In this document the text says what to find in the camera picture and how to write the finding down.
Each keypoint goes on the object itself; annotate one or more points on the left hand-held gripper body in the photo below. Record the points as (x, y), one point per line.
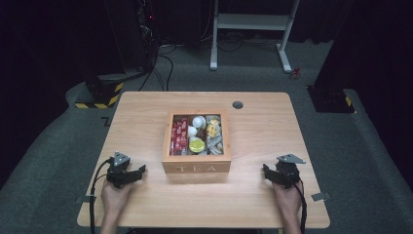
(118, 174)

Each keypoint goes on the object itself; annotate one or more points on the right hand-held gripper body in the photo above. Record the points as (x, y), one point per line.
(287, 172)

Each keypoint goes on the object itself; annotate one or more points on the wooden tea box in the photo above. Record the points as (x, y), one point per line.
(196, 165)

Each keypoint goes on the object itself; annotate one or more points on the person's left hand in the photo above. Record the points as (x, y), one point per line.
(113, 198)

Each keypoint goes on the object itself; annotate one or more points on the person's right hand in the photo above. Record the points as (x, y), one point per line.
(287, 200)

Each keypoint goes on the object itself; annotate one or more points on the grey tape piece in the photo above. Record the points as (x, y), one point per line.
(320, 196)
(85, 199)

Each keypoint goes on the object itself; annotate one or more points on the stack of red stick packets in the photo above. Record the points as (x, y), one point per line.
(179, 136)

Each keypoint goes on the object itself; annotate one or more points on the pile of clear tea packets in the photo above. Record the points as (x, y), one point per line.
(215, 136)

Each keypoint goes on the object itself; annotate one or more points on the yellow lid capsule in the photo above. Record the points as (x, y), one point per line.
(197, 146)

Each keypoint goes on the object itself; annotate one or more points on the small white capsule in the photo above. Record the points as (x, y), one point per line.
(192, 131)

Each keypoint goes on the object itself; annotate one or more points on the grey table grommet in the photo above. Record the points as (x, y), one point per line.
(237, 105)

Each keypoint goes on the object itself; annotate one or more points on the brown capsule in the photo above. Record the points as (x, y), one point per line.
(201, 133)

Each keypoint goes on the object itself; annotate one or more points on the large white capsule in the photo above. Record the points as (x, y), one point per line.
(198, 122)

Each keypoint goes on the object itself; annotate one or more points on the black yellow striped base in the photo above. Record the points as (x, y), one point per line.
(102, 96)

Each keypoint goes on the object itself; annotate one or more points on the black stand base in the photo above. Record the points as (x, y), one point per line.
(331, 100)

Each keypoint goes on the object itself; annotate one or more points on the red floor object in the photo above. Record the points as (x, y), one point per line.
(294, 74)

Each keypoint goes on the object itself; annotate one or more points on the dark equipment rack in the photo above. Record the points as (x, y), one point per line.
(147, 32)

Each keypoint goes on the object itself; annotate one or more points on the white metal stand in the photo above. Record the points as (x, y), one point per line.
(253, 22)

